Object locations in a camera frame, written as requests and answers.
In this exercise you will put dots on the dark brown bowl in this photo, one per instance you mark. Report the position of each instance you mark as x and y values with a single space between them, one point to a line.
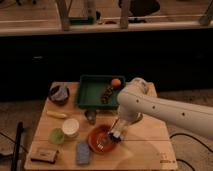
53 90

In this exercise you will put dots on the grey cloth in bowl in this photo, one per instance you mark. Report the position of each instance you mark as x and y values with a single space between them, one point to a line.
61 94

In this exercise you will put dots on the orange fruit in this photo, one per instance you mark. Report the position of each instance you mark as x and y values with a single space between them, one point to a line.
115 83

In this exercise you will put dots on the wooden block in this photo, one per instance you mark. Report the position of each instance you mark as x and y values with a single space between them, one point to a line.
44 155

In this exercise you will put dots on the white cup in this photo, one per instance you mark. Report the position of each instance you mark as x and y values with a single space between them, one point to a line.
70 127

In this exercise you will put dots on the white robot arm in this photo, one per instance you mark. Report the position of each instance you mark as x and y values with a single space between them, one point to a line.
134 99

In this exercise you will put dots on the brown pine cone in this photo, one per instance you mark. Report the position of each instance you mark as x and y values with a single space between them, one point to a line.
106 95

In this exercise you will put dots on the yellow banana toy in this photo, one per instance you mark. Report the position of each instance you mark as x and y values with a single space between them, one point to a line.
56 115

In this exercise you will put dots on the white handled black brush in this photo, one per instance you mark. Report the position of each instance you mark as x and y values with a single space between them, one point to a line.
115 131

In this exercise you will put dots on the green plastic tray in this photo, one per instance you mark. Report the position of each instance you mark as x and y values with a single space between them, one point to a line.
90 89

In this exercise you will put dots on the light green cup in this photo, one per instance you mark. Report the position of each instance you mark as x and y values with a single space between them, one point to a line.
56 136

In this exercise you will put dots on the small metal cup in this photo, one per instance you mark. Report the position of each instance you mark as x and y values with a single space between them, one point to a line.
91 116

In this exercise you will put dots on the orange bowl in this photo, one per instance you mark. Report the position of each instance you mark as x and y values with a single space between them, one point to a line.
93 139

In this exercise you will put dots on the black pole stand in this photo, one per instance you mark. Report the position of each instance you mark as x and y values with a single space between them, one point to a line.
19 131

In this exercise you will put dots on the blue grey sponge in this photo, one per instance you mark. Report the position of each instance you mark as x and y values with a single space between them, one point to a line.
82 153

